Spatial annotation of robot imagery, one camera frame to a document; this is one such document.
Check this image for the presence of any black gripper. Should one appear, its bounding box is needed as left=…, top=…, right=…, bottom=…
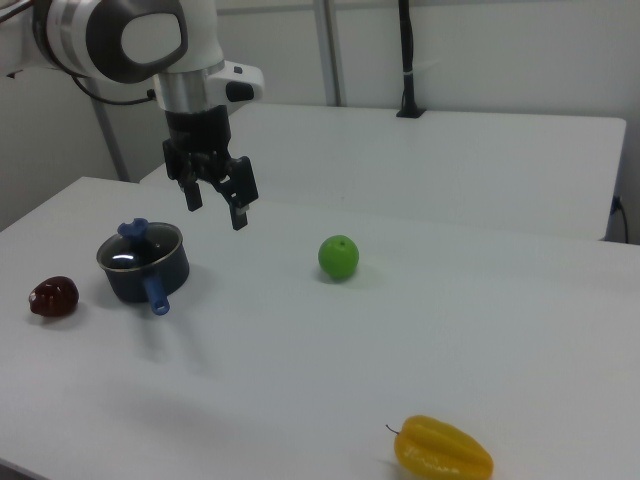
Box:
left=161, top=103, right=260, bottom=232

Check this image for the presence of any glass lid with blue knob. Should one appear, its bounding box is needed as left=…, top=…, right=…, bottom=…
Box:
left=96, top=217, right=184, bottom=274

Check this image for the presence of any dark blue saucepan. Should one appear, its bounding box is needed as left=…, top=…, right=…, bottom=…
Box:
left=96, top=223, right=191, bottom=317

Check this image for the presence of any green toy apple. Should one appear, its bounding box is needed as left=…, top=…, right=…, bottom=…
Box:
left=317, top=234, right=361, bottom=283

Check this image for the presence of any dark red toy fruit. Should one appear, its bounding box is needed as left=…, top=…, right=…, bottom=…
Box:
left=27, top=274, right=81, bottom=319

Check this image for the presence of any yellow toy starfruit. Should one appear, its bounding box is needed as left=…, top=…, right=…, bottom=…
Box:
left=384, top=414, right=495, bottom=480

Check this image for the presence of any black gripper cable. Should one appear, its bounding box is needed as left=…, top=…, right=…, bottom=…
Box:
left=71, top=73, right=157, bottom=107

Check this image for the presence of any metal partition post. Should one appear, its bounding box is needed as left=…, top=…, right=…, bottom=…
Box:
left=313, top=0, right=348, bottom=107

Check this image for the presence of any black camera pole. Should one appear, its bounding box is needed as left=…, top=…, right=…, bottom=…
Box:
left=395, top=0, right=428, bottom=120

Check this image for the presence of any black wall cable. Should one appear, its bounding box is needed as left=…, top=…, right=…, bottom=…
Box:
left=611, top=195, right=631, bottom=244

